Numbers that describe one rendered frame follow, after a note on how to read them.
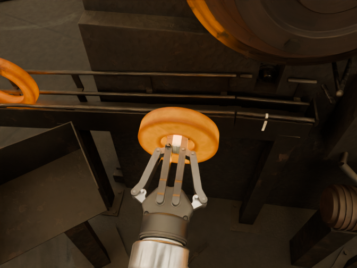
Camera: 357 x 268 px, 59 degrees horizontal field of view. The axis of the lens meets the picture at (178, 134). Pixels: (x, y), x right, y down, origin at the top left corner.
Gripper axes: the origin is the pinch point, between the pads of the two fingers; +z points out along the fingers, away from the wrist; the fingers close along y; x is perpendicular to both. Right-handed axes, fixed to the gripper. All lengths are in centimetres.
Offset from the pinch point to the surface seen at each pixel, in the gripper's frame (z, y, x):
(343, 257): 3, 66, -84
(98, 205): -7.7, -18.9, -23.0
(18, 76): 20, -45, -11
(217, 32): 17.9, 5.4, 9.5
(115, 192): 20, -33, -84
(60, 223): -12.8, -26.7, -23.5
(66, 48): 116, -89, -90
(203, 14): 18.1, 2.5, 13.1
